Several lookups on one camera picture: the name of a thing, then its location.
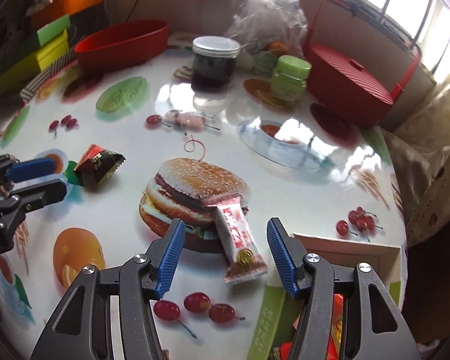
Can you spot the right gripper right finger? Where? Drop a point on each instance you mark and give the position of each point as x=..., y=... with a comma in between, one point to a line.
x=374, y=328

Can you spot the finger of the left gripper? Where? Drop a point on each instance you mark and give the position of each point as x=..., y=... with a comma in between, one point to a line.
x=12, y=170
x=14, y=209

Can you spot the red basket with handle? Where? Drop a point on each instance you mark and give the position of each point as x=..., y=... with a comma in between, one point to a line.
x=346, y=88

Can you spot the orange box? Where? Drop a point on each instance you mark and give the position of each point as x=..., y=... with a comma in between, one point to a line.
x=59, y=8

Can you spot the yellow box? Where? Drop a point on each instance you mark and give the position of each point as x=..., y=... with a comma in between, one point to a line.
x=14, y=79

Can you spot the clear plastic bag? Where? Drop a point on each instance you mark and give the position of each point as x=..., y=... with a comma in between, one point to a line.
x=258, y=23

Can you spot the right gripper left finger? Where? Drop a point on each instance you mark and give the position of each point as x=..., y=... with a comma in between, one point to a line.
x=80, y=325

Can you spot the red black candy wrapper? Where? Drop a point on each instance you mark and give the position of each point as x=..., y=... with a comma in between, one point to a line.
x=98, y=164

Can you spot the green plastic jar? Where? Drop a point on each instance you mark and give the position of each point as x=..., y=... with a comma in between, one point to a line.
x=288, y=80

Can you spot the red oval bowl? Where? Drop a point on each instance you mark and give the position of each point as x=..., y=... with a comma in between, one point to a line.
x=122, y=46

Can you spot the green white cardboard box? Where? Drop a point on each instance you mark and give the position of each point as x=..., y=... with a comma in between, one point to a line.
x=279, y=313

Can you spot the dark jar with white lid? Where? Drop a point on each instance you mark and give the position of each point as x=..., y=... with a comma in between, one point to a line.
x=214, y=62

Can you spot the cream patterned curtain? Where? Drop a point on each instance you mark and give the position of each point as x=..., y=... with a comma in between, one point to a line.
x=420, y=151

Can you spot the striped black white box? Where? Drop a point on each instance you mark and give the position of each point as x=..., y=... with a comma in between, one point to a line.
x=31, y=89

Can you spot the red lidded jelly cup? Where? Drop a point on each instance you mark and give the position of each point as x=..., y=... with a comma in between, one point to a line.
x=334, y=343

